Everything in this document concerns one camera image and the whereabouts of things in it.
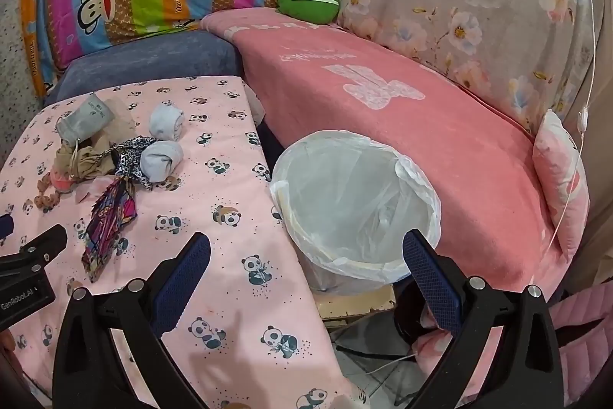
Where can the light blue sock ball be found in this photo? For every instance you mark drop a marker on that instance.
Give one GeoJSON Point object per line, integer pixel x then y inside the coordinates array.
{"type": "Point", "coordinates": [167, 124]}
{"type": "Point", "coordinates": [160, 162]}

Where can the pink padded cloth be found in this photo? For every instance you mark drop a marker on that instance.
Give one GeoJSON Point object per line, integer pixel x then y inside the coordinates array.
{"type": "Point", "coordinates": [584, 332]}

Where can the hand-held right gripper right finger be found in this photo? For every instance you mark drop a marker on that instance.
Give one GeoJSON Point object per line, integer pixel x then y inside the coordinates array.
{"type": "Point", "coordinates": [431, 279]}

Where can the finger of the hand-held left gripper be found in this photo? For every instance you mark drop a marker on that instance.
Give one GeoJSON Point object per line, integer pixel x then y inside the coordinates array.
{"type": "Point", "coordinates": [40, 248]}
{"type": "Point", "coordinates": [5, 228]}

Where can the leopard print scarf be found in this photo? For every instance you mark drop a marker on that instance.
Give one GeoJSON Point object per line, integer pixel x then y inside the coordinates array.
{"type": "Point", "coordinates": [129, 160]}

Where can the pink panda print tablecloth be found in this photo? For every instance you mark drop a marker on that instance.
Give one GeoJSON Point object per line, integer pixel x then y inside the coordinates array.
{"type": "Point", "coordinates": [215, 136]}

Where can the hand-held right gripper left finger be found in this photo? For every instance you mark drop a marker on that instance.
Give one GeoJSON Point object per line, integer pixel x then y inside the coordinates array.
{"type": "Point", "coordinates": [184, 275]}

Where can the blue sofa cushion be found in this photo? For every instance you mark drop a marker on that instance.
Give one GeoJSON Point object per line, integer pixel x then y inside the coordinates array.
{"type": "Point", "coordinates": [143, 59]}

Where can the pink watermelon plush pad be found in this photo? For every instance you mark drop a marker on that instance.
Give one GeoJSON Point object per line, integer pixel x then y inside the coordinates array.
{"type": "Point", "coordinates": [62, 184]}

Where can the pink blanket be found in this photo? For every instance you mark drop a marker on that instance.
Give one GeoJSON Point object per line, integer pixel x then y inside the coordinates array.
{"type": "Point", "coordinates": [383, 140]}

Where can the colourful patterned cloth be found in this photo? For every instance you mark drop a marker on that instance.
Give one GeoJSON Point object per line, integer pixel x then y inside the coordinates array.
{"type": "Point", "coordinates": [108, 222]}

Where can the pink pillow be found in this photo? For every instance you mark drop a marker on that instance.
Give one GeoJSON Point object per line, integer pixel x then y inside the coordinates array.
{"type": "Point", "coordinates": [558, 179]}

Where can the white waste bin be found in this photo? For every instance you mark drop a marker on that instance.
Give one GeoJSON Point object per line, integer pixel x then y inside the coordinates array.
{"type": "Point", "coordinates": [335, 284]}

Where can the beige cloth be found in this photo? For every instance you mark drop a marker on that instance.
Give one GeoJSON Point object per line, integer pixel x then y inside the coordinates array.
{"type": "Point", "coordinates": [86, 162]}

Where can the green check mark cushion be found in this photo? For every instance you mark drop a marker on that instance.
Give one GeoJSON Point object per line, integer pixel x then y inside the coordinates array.
{"type": "Point", "coordinates": [306, 1]}

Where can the grey sock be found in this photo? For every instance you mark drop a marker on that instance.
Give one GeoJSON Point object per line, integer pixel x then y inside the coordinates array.
{"type": "Point", "coordinates": [84, 116]}

